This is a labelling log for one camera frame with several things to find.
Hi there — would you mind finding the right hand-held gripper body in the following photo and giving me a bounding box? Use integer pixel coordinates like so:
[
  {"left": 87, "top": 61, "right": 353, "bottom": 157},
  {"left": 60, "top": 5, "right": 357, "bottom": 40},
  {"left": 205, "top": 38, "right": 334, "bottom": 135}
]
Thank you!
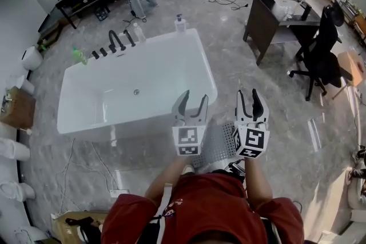
[{"left": 232, "top": 119, "right": 271, "bottom": 159}]

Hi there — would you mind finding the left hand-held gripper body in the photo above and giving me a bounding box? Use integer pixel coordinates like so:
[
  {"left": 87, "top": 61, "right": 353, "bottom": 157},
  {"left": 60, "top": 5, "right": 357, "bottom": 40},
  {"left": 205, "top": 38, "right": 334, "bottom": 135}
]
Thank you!
[{"left": 171, "top": 115, "right": 208, "bottom": 157}]

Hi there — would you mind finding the grey perforated bath mat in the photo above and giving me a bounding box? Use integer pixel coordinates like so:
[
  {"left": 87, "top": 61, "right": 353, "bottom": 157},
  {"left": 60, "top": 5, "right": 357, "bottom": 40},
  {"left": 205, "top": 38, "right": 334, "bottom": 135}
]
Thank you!
[{"left": 190, "top": 121, "right": 244, "bottom": 174}]

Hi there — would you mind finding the white bathtub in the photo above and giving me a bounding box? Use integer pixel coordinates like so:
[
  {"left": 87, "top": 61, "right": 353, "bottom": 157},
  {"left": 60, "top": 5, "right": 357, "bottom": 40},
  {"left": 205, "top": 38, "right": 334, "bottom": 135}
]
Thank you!
[{"left": 56, "top": 27, "right": 218, "bottom": 142}]

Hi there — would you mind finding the person's right forearm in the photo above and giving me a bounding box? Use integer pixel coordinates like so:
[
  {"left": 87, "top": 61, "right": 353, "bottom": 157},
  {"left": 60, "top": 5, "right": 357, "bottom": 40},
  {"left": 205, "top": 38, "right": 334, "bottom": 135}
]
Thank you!
[{"left": 242, "top": 156, "right": 276, "bottom": 211}]

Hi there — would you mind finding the person's left forearm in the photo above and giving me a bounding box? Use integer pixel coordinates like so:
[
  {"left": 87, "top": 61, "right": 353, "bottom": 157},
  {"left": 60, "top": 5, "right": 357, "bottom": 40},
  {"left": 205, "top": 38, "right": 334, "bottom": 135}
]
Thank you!
[{"left": 144, "top": 154, "right": 190, "bottom": 205}]

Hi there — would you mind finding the black curved bathtub faucet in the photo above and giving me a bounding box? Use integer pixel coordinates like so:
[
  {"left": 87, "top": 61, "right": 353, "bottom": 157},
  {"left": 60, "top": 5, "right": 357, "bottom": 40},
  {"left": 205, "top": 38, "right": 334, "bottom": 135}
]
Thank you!
[{"left": 108, "top": 29, "right": 127, "bottom": 54}]

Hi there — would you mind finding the person's black shoe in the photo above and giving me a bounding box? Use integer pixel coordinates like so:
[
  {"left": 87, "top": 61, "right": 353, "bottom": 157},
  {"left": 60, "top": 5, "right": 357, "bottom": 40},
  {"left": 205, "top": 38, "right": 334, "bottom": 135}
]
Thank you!
[{"left": 228, "top": 161, "right": 246, "bottom": 178}]

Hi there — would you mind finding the person's red shirt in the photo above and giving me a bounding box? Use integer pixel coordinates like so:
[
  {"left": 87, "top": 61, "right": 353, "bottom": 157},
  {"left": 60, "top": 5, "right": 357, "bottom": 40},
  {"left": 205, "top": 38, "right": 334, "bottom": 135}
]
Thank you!
[{"left": 101, "top": 171, "right": 305, "bottom": 244}]

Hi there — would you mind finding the white pump bottle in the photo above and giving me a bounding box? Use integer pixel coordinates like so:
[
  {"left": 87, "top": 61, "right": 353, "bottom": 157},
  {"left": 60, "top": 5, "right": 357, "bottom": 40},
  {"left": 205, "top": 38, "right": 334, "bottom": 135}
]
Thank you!
[{"left": 174, "top": 13, "right": 188, "bottom": 34}]

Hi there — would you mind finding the dark wooden desk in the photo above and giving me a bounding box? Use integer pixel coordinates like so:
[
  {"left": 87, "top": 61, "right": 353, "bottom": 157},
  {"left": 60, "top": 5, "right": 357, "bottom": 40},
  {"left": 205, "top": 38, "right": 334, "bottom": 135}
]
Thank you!
[{"left": 242, "top": 0, "right": 339, "bottom": 67}]

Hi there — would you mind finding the black office chair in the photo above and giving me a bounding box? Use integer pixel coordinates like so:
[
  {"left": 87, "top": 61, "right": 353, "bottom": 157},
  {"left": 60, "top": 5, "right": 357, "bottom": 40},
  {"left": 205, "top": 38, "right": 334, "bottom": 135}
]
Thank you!
[{"left": 287, "top": 3, "right": 352, "bottom": 102}]

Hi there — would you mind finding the clear plastic bottle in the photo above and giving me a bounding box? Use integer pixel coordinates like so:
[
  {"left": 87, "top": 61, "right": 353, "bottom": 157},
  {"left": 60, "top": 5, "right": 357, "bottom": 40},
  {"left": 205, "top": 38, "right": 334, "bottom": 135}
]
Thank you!
[{"left": 132, "top": 22, "right": 147, "bottom": 44}]

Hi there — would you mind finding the black hand shower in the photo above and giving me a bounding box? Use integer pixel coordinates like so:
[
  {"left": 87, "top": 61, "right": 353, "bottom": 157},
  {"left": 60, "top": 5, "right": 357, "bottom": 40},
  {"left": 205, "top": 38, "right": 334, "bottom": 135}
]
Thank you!
[{"left": 123, "top": 30, "right": 137, "bottom": 48}]

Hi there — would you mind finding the white basin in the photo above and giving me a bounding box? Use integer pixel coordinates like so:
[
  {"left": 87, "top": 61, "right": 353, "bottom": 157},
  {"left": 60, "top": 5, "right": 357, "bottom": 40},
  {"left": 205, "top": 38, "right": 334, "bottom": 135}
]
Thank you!
[{"left": 272, "top": 0, "right": 300, "bottom": 21}]

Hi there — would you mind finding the black bottle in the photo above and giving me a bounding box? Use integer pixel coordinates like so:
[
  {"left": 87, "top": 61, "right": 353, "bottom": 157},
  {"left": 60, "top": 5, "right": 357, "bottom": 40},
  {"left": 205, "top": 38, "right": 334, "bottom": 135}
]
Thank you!
[{"left": 301, "top": 3, "right": 313, "bottom": 21}]

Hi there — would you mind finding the green plastic bottle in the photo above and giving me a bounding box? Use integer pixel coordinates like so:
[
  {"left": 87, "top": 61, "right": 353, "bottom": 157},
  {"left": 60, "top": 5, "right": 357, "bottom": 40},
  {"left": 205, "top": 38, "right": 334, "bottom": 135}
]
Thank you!
[{"left": 71, "top": 46, "right": 88, "bottom": 66}]

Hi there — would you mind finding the black crate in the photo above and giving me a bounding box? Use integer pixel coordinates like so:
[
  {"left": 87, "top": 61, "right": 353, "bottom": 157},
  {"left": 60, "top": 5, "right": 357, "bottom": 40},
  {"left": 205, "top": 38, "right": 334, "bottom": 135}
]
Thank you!
[{"left": 95, "top": 6, "right": 110, "bottom": 21}]

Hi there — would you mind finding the shelf rack with plants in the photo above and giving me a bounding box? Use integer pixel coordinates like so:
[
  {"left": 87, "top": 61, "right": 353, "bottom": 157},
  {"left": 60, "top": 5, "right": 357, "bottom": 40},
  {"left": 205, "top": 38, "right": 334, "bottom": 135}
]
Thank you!
[{"left": 339, "top": 0, "right": 366, "bottom": 47}]

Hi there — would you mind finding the white trash bin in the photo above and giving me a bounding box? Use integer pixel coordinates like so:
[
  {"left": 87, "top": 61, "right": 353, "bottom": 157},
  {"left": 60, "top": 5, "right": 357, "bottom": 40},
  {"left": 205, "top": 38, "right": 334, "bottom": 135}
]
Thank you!
[{"left": 22, "top": 45, "right": 44, "bottom": 72}]

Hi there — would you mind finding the brown wooden box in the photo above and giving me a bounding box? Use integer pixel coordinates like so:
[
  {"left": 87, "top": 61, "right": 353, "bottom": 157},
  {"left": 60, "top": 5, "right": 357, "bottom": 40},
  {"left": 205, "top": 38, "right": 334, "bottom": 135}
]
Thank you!
[{"left": 0, "top": 87, "right": 37, "bottom": 130}]

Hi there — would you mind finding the white lanyard strap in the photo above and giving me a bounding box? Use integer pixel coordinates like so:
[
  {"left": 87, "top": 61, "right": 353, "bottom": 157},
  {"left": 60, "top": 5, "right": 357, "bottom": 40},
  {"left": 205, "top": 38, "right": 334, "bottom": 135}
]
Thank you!
[{"left": 153, "top": 183, "right": 173, "bottom": 225}]

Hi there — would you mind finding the white cable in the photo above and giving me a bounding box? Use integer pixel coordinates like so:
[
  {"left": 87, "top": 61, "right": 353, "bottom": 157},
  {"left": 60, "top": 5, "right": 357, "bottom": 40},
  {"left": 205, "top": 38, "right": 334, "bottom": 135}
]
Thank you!
[{"left": 53, "top": 137, "right": 122, "bottom": 217}]

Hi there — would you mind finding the black cable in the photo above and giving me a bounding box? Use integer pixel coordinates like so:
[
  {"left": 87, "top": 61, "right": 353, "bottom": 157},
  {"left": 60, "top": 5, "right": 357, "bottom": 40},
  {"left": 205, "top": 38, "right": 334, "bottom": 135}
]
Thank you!
[{"left": 228, "top": 0, "right": 250, "bottom": 11}]

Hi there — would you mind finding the cardboard box with black strap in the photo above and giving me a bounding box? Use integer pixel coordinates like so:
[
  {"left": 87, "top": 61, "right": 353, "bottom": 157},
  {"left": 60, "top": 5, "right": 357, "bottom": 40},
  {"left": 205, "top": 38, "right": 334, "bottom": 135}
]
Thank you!
[{"left": 50, "top": 209, "right": 110, "bottom": 244}]

